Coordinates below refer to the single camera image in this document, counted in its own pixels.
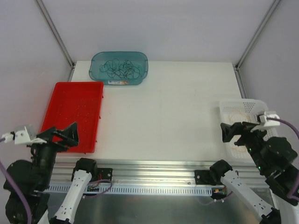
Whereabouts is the black wire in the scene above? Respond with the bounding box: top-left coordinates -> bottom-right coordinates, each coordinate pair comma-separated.
99,58 -> 141,80

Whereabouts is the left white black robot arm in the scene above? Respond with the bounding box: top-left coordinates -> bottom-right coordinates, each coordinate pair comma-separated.
0,122 -> 98,224

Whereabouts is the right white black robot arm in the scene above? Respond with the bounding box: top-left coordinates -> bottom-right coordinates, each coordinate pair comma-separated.
209,122 -> 299,224

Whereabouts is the white perforated plastic basket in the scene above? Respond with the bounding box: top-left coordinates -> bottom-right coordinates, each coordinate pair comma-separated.
219,99 -> 269,163

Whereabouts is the red plastic tray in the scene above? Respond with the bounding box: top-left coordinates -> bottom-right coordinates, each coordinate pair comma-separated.
41,82 -> 104,154

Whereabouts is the teal plastic tub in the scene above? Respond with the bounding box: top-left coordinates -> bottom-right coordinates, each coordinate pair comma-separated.
89,51 -> 149,85

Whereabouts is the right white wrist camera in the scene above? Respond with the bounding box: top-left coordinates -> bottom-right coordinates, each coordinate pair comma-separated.
251,111 -> 280,132

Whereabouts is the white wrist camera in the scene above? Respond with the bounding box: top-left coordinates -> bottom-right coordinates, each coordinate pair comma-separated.
0,125 -> 47,145
251,111 -> 280,132

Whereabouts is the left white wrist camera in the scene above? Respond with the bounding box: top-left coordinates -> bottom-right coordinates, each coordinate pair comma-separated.
0,125 -> 47,145

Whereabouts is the white slotted cable duct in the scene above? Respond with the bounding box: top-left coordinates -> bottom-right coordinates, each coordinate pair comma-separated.
46,185 -> 213,196

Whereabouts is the aluminium mounting rail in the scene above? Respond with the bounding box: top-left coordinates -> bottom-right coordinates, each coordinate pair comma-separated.
50,157 -> 268,188

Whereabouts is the right aluminium frame post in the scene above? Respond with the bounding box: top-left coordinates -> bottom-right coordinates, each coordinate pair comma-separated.
235,0 -> 282,71

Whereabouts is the aluminium frame post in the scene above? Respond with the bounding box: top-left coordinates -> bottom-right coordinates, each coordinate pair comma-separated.
35,0 -> 75,69
235,0 -> 282,71

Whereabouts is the left aluminium frame post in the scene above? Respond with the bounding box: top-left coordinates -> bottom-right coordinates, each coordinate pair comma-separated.
35,0 -> 75,69

